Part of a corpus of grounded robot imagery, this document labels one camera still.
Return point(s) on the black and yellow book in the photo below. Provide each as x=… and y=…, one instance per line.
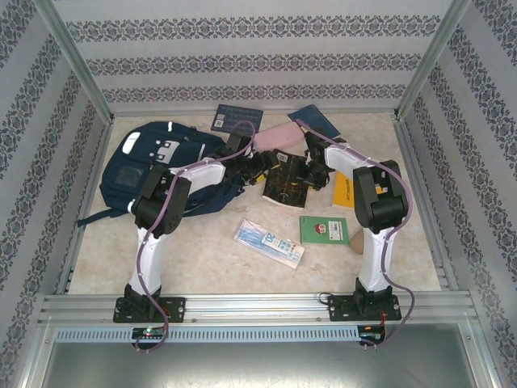
x=284, y=182

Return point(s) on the pink pencil case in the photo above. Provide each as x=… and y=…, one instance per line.
x=278, y=135

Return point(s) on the green notebook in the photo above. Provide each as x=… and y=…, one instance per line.
x=323, y=230

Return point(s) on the dark blue QR code book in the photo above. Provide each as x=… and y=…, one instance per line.
x=240, y=117

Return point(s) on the blue hardcover book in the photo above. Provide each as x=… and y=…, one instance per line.
x=317, y=119

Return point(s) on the clear pack of pens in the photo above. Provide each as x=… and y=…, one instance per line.
x=268, y=242

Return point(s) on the navy blue backpack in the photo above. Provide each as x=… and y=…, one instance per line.
x=121, y=161

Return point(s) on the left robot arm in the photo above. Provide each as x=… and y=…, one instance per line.
x=149, y=258

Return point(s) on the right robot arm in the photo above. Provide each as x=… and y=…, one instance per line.
x=373, y=258

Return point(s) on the small controller circuit board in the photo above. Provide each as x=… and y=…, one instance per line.
x=371, y=332
x=149, y=332

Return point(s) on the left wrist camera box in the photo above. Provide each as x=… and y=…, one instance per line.
x=238, y=141

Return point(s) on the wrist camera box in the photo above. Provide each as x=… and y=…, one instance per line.
x=313, y=141
x=238, y=141

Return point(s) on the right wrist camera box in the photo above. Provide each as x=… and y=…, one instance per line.
x=313, y=141

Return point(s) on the aluminium table side rail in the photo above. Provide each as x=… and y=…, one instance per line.
x=428, y=210
x=82, y=210

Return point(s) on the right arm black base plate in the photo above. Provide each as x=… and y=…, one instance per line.
x=339, y=309

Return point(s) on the aluminium mounting rail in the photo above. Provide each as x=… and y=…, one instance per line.
x=254, y=307

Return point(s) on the aluminium frame post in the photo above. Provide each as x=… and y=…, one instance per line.
x=72, y=56
x=432, y=56

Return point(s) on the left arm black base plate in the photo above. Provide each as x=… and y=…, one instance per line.
x=129, y=311

